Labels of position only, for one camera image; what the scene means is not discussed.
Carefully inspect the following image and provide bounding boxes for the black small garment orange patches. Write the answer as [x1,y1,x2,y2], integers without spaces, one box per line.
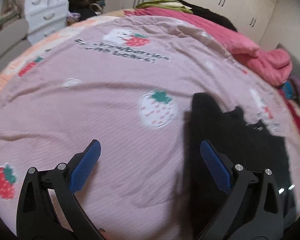
[189,93,296,239]

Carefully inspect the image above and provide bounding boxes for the black clothes on bed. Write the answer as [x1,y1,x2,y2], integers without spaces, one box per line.
[174,0,237,32]

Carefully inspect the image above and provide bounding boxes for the dark clothes pile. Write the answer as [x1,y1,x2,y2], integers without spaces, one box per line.
[68,0,106,21]

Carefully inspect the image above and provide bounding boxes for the red fabric on bed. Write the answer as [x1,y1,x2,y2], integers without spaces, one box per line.
[277,89,300,134]

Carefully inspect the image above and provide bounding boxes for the striped colourful pillow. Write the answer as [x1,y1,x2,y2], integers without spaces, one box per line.
[281,75,300,100]

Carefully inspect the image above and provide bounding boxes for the pink quilted duvet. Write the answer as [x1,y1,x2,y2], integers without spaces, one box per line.
[124,7,293,87]

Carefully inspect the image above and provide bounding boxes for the pink strawberry bear bedsheet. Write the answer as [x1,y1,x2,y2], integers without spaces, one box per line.
[0,16,300,239]

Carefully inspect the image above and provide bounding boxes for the grey chair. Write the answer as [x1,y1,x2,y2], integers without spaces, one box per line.
[0,18,32,72]

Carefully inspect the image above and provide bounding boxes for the white drawer cabinet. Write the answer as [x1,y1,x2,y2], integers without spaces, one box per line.
[19,0,69,44]

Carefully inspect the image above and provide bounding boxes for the beige bed blanket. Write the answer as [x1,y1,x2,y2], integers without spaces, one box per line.
[67,9,135,28]

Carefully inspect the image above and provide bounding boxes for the green blanket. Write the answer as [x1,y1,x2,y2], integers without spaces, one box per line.
[135,0,193,14]

